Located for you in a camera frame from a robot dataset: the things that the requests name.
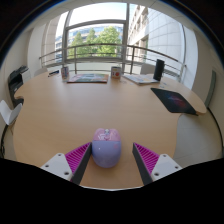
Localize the black cylindrical bottle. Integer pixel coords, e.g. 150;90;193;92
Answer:
153;58;166;82

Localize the light open magazine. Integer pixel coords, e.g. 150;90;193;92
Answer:
122;73;160;85

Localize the black printed mouse pad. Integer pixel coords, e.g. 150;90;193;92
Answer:
150;87;198;116

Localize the grey door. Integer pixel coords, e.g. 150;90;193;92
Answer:
204;69;217;108

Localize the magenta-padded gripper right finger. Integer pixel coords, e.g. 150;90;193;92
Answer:
132;142;183;186

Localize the pink and lilac computer mouse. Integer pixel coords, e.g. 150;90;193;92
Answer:
91;128;122;169

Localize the white chair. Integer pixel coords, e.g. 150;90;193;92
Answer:
0;99;24;126
33;67;50;78
139;63;156;75

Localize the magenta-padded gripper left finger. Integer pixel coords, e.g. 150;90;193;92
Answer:
40;141;93;186

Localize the small printed cup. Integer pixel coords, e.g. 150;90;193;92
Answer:
60;66;70;81

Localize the dark red magazine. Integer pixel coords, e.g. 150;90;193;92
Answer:
66;73;110;84

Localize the grey metal balcony railing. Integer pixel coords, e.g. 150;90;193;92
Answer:
38;43;186;83

